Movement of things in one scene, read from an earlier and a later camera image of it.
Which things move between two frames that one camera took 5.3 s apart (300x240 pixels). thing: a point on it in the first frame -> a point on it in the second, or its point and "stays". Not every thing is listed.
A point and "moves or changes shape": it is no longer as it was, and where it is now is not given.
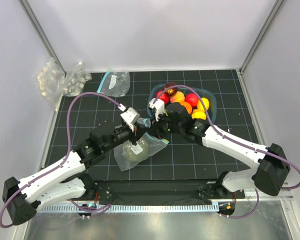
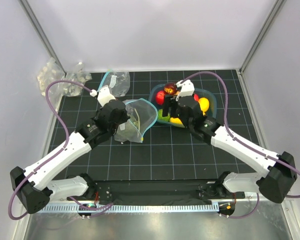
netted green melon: [136, 152] moves or changes shape
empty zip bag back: [115, 84] stays
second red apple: [163, 96] stays
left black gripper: [139, 129] -> [125, 117]
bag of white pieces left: [50, 78] stays
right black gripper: [155, 129] -> [173, 103]
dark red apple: [172, 91] stays
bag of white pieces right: [75, 80] stays
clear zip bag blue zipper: [128, 155] moves or changes shape
